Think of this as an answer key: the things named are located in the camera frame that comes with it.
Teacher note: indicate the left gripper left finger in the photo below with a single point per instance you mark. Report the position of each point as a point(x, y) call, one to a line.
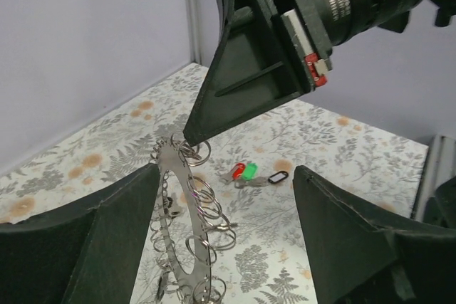
point(87, 251)

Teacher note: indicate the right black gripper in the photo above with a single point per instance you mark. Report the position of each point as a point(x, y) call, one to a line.
point(260, 63)

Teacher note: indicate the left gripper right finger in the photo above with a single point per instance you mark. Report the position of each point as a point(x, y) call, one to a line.
point(361, 253)

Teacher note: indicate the silver keyring holder with rings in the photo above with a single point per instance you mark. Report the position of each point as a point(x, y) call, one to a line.
point(190, 231)

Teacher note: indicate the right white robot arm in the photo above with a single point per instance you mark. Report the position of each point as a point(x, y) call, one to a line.
point(343, 19)

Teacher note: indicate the floral patterned table mat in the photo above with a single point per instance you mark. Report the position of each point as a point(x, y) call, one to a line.
point(269, 262)

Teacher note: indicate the red key tag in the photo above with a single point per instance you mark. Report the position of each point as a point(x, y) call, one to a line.
point(235, 172)

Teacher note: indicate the green key tag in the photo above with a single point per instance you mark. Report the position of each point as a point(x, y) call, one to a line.
point(248, 178)

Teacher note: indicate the black key with fob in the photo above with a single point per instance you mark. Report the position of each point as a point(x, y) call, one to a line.
point(278, 177)

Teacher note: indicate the right aluminium frame post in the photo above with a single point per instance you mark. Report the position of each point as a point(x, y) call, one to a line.
point(193, 15)

